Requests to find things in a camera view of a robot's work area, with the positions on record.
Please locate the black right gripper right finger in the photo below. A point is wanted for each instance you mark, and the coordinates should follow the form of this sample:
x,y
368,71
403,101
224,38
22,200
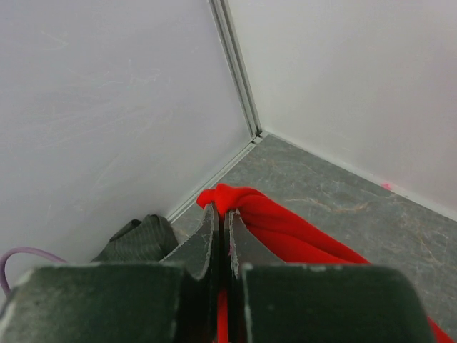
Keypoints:
x,y
270,300

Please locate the dark green striped folded shirt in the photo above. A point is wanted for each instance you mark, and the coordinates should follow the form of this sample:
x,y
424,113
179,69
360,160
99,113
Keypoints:
x,y
147,240

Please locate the aluminium corner frame post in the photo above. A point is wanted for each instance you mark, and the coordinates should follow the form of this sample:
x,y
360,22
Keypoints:
x,y
232,50

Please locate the red t shirt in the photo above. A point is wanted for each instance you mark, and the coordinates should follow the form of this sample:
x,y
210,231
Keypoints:
x,y
295,240

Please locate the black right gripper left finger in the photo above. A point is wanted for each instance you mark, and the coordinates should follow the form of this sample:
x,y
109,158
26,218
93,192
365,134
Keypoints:
x,y
174,300

